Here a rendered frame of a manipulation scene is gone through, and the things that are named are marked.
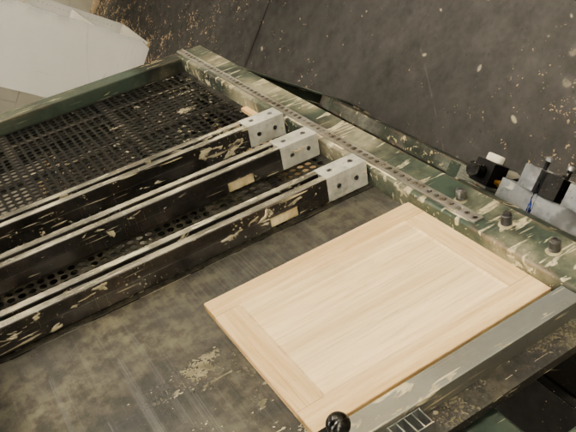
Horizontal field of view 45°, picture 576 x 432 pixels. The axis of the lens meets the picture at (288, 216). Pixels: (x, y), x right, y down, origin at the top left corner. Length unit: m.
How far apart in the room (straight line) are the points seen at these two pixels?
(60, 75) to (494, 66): 3.27
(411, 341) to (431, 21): 1.98
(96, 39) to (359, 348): 4.13
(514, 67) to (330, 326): 1.61
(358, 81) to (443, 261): 1.90
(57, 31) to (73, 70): 0.30
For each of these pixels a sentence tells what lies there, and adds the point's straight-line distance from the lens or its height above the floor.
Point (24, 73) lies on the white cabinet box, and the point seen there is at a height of 0.79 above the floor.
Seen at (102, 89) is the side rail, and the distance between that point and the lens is 2.73.
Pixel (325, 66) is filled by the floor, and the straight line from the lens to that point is 3.55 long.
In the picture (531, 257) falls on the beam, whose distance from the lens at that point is 1.50.
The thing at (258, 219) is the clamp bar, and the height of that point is 1.18.
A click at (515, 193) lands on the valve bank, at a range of 1.74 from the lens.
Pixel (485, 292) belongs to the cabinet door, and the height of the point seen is 0.97.
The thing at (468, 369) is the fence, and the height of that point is 1.14.
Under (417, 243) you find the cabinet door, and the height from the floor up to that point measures 0.97.
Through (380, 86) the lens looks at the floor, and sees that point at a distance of 3.22.
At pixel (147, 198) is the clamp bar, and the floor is 1.34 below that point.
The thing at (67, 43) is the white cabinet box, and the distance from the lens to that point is 5.17.
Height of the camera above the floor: 2.16
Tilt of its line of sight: 38 degrees down
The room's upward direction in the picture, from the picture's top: 80 degrees counter-clockwise
